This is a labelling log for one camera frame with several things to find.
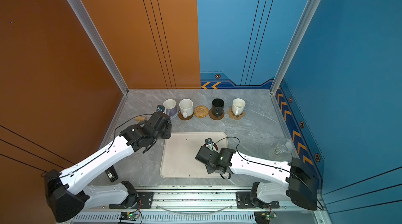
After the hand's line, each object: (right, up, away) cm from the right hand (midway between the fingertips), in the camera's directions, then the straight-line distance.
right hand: (212, 164), depth 78 cm
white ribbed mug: (-16, +28, +26) cm, 42 cm away
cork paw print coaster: (+16, +22, +27) cm, 38 cm away
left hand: (-22, +20, 0) cm, 30 cm away
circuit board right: (+23, -21, -9) cm, 32 cm away
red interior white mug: (+1, +11, -8) cm, 13 cm away
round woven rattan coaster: (-7, +25, +30) cm, 39 cm away
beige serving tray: (-19, -1, +11) cm, 22 cm away
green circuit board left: (-38, -21, -8) cm, 44 cm away
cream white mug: (+18, +29, +21) cm, 40 cm away
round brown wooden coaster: (+1, +22, +27) cm, 35 cm away
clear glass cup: (+42, +5, +11) cm, 44 cm away
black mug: (+5, +29, +23) cm, 37 cm away
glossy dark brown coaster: (-20, +22, +24) cm, 38 cm away
